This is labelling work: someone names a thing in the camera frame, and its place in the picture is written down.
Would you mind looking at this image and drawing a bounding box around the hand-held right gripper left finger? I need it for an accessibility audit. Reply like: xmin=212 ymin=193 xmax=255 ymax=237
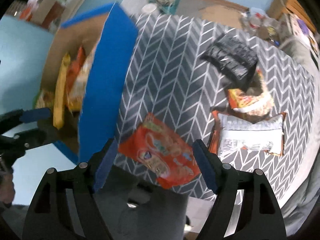
xmin=22 ymin=138 xmax=118 ymax=240

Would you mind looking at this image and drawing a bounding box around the blue cardboard box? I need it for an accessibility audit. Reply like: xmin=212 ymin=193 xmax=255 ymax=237
xmin=40 ymin=2 xmax=139 ymax=165

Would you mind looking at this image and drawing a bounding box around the clear plastic bottle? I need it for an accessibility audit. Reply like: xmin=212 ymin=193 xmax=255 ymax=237
xmin=246 ymin=11 xmax=265 ymax=32

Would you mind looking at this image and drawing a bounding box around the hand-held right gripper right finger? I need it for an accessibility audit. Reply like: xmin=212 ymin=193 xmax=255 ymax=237
xmin=192 ymin=139 xmax=287 ymax=240

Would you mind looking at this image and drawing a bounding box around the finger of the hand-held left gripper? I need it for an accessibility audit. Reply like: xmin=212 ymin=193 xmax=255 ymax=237
xmin=11 ymin=124 xmax=59 ymax=153
xmin=0 ymin=107 xmax=52 ymax=128

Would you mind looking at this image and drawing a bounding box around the cardboard floor sheet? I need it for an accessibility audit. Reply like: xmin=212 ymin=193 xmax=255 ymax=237
xmin=186 ymin=4 xmax=247 ymax=24

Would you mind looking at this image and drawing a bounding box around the orange pale-print snack packet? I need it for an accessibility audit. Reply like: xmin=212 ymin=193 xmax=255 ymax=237
xmin=118 ymin=112 xmax=201 ymax=189

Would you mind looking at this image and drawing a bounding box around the bed with grey sheet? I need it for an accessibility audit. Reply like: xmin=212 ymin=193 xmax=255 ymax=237
xmin=279 ymin=36 xmax=320 ymax=233

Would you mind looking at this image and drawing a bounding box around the orange yellow snack packet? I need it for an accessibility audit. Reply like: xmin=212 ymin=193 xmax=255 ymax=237
xmin=227 ymin=69 xmax=275 ymax=117

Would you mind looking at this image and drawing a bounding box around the wooden side shelf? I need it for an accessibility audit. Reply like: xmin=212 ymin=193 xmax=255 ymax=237
xmin=15 ymin=0 xmax=100 ymax=32

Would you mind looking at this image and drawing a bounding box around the purple box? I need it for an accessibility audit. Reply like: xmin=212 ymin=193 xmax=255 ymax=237
xmin=297 ymin=20 xmax=309 ymax=34

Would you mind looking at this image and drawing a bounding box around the white-backed orange snack packet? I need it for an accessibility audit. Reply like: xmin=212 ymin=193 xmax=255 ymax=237
xmin=209 ymin=110 xmax=287 ymax=157

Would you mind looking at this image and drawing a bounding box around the white jug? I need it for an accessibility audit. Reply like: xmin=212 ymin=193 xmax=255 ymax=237
xmin=141 ymin=4 xmax=157 ymax=14

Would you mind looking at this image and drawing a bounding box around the person's left hand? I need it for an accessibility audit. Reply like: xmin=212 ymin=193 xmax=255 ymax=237
xmin=0 ymin=172 xmax=16 ymax=207

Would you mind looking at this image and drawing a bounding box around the dark grey snack packet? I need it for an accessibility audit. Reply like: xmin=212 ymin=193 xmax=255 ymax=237
xmin=200 ymin=33 xmax=259 ymax=93

